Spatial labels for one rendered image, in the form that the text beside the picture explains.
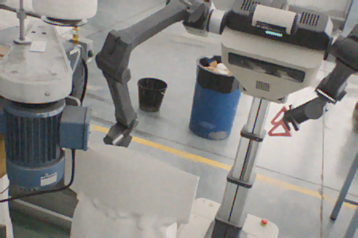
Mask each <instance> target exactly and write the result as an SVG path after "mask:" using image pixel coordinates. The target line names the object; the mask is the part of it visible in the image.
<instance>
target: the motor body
mask: <svg viewBox="0 0 358 238"><path fill-rule="evenodd" d="M65 105H66V101H65V98H63V99H60V100H59V101H58V102H57V103H55V104H54V105H51V106H50V107H44V108H40V109H31V108H26V107H23V106H19V105H15V103H13V102H12V101H11V100H10V99H7V98H4V106H3V111H4V130H5V134H4V137H5V148H6V159H4V161H5V162H6V174H7V178H8V180H9V181H10V182H11V184H13V186H15V188H19V189H20V190H24V191H27V192H40V191H43V190H46V189H49V188H52V187H54V186H55V185H56V184H57V183H58V182H59V180H61V178H62V174H63V171H64V160H65V159H66V157H65V153H64V151H63V149H62V148H59V144H58V143H57V121H58V118H59V117H60V116H61V111H62V110H63V109H64V108H65ZM5 116H6V118H5Z"/></svg>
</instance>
